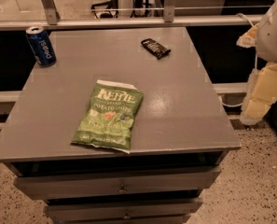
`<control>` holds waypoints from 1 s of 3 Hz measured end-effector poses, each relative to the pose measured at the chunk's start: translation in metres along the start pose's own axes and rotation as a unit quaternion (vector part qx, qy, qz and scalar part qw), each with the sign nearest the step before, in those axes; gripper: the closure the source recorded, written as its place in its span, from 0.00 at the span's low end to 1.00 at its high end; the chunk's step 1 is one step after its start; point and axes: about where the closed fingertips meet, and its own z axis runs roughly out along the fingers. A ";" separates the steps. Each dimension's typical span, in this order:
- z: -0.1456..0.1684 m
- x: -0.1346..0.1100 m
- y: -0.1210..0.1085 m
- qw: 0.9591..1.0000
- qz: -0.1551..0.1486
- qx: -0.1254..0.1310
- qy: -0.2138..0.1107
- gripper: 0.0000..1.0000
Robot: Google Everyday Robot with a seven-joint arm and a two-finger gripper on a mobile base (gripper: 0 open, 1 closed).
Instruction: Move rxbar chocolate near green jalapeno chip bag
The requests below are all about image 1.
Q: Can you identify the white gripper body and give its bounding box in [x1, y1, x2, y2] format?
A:
[240, 63, 277, 125]

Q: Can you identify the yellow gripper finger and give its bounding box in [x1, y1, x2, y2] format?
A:
[236, 24, 258, 49]

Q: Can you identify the dark rxbar chocolate bar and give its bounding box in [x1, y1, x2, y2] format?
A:
[141, 38, 171, 60]

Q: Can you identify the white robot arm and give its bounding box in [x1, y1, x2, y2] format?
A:
[236, 0, 277, 125]

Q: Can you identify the green jalapeno chip bag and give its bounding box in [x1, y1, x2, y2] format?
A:
[72, 80, 144, 153]

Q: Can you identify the grey drawer cabinet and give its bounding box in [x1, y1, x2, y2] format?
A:
[0, 28, 240, 224]

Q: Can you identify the black office chair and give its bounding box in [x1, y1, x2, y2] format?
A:
[90, 0, 118, 19]

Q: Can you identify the lower grey drawer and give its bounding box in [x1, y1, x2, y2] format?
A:
[46, 198, 202, 222]

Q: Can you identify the grey drawer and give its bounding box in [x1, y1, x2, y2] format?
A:
[14, 166, 221, 200]
[46, 198, 202, 222]

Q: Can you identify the grey metal railing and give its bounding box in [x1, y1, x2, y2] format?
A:
[0, 0, 276, 31]

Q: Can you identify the blue pepsi can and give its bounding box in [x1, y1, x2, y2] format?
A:
[26, 26, 56, 67]

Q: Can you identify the top grey drawer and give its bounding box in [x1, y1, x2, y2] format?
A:
[14, 166, 221, 200]

